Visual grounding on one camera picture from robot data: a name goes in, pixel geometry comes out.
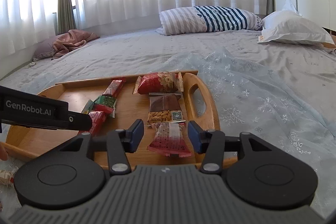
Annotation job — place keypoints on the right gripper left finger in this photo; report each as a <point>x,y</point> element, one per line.
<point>121,141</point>

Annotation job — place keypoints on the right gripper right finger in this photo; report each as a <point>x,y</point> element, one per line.
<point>209,143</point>

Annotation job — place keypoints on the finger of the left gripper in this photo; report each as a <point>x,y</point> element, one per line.
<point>74,121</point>

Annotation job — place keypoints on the long red wafer bar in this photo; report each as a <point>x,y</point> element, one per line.
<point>98,119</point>

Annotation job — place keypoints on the green snack packet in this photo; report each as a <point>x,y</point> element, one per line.
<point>102,103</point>

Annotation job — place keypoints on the pink red snack packet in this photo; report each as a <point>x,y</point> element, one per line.
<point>168,140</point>

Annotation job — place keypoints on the brown almond chocolate bar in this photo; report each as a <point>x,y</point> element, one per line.
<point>164,107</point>

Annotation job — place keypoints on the person's left hand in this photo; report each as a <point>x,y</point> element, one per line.
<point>3,153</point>

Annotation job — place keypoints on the small dark red snack bar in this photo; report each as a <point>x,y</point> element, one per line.
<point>114,88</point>

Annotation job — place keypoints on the wooden serving tray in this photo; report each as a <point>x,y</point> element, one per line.
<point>197,105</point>

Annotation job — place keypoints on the light blue snowflake sheer cloth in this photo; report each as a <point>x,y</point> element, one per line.
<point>283,95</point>

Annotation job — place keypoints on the mauve pillow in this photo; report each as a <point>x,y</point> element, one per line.
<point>45,48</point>

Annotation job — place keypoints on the clear wrapped biscuit pack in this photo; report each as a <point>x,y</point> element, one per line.
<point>7,176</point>

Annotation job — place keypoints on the red peanut snack bag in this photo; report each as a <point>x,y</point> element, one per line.
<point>159,82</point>

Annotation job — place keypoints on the grey bed sheet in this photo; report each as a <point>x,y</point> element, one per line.
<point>192,43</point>

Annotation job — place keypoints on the pink crumpled cloth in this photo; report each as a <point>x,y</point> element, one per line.
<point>70,41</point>

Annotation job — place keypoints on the olive green drape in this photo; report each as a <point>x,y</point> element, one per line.
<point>65,16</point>

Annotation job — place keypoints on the striped pillow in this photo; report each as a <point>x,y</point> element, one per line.
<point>185,20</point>

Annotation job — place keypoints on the white pillow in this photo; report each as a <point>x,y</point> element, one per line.
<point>290,27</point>

